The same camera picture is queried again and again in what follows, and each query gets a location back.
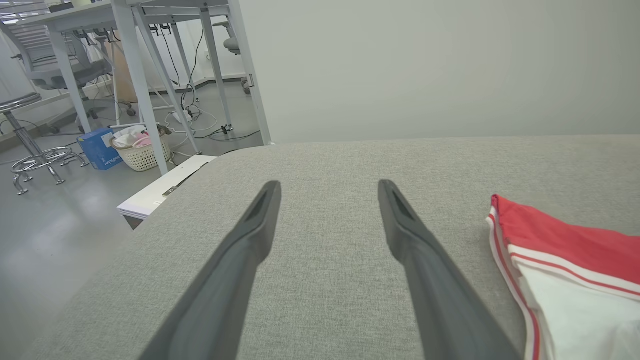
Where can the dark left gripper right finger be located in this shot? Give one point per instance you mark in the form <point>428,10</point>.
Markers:
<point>435,290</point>

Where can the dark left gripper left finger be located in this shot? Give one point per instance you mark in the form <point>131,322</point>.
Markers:
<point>225,290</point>

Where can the red and white basketball jersey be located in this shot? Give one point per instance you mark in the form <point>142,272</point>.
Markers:
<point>575,280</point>

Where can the white equipment box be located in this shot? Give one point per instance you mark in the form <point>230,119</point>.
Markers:
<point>160,192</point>

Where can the white woven laundry basket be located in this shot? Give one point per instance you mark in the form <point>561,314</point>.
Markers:
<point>142,157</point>

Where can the pink and white basket clothes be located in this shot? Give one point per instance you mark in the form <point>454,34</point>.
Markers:
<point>132,137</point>

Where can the white power strip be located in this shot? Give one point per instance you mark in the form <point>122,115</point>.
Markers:
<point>181,116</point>

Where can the blue cardboard box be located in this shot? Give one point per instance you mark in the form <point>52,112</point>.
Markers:
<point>97,150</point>

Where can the white partition panel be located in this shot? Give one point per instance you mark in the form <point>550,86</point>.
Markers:
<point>425,65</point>

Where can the brown cardboard panel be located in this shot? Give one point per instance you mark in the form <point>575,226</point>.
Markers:
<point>122,75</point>

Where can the light grey office chair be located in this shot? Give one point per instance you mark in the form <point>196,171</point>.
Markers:
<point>232,45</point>

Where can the chrome round stool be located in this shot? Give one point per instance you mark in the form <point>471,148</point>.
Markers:
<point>27,135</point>

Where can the grey partition frame post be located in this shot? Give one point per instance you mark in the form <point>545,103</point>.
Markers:
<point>250,65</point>

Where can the white metal frame table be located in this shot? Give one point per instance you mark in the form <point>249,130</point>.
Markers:
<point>140,75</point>

